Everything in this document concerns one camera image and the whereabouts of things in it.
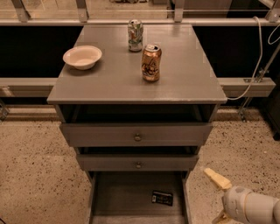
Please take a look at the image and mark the grey open bottom drawer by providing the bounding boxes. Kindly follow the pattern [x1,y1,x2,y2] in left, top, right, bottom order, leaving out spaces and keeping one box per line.
[85,171,192,224]

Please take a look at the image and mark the white cable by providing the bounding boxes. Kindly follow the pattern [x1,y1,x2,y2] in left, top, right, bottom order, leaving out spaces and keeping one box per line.
[227,15,280,102]

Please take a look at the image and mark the grey middle drawer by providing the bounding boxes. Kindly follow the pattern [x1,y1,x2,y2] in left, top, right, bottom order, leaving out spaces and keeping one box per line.
[76,154,199,172]

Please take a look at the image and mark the grey top drawer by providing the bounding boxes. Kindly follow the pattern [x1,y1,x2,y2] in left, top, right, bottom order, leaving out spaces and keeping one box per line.
[60,122,213,147]

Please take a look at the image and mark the metal railing frame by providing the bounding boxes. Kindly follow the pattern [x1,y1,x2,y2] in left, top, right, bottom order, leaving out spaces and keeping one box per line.
[0,0,279,87]

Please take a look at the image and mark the green white soda can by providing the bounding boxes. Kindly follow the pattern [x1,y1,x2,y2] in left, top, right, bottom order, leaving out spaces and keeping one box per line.
[128,19,144,52]

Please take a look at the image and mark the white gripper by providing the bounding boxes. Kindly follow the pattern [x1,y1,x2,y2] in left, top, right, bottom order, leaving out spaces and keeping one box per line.
[204,168,253,224]

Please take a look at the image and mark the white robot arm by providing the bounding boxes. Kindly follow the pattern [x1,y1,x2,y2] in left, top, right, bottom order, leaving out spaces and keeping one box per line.
[204,168,280,224]

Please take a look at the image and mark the white bowl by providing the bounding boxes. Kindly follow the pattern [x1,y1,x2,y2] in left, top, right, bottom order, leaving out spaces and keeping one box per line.
[63,45,102,70]

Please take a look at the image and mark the metal stand leg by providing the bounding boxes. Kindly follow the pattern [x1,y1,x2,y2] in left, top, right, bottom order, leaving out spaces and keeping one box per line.
[238,43,280,123]

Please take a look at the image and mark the orange soda can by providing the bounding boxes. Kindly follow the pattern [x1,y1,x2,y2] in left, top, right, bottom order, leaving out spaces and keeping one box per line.
[142,44,162,82]

